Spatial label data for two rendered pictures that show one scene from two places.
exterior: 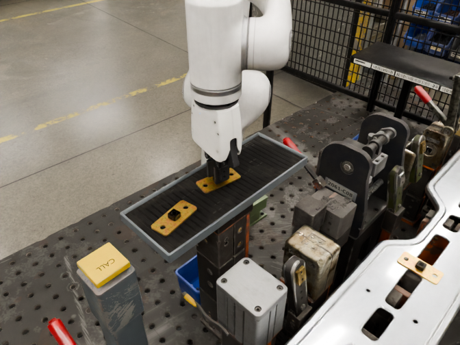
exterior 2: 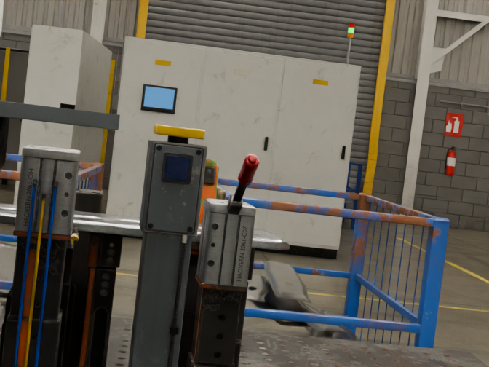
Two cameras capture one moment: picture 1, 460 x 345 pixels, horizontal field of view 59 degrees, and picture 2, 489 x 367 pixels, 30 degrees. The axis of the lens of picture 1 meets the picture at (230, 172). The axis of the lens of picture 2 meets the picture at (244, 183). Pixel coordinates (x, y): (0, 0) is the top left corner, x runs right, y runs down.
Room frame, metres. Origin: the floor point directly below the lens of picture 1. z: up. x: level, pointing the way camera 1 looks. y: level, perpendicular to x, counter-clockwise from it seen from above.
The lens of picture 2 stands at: (1.28, 0.95, 1.16)
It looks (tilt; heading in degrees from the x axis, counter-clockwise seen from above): 3 degrees down; 216
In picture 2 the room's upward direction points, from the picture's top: 7 degrees clockwise
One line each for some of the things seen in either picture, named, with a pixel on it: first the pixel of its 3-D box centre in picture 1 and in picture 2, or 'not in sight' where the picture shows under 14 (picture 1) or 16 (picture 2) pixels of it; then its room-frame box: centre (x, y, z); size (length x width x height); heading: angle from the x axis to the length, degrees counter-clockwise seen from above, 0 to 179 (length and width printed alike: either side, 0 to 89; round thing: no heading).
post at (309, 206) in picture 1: (300, 266); not in sight; (0.60, -0.16, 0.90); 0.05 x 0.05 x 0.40; 45
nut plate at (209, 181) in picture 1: (218, 178); not in sight; (0.61, 0.02, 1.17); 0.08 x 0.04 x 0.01; 125
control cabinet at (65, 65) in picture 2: not in sight; (68, 108); (-5.75, -6.75, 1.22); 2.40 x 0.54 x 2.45; 38
